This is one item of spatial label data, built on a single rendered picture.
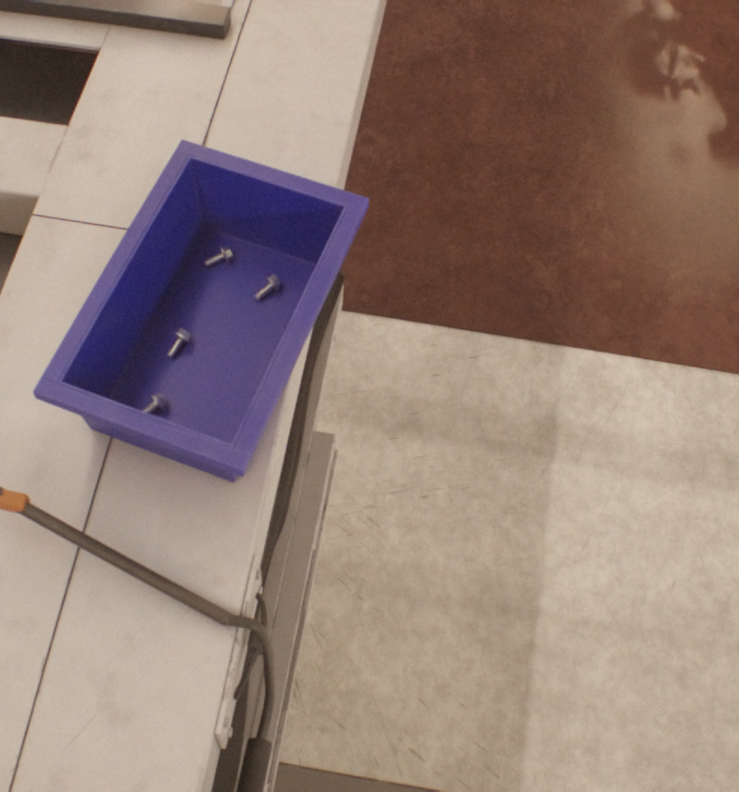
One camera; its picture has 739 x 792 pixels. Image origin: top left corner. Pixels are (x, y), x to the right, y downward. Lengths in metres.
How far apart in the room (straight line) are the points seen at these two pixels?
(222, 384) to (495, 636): 0.91
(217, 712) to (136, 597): 0.10
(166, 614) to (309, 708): 0.85
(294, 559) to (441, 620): 0.47
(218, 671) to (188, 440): 0.15
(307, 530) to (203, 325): 0.43
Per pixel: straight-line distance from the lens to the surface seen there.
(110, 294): 0.76
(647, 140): 2.16
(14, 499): 0.75
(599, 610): 1.67
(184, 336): 0.81
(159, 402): 0.79
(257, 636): 0.74
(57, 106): 1.08
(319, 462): 1.23
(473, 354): 1.80
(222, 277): 0.85
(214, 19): 1.02
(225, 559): 0.75
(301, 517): 1.21
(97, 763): 0.73
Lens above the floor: 1.55
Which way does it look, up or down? 61 degrees down
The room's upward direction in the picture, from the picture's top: 6 degrees clockwise
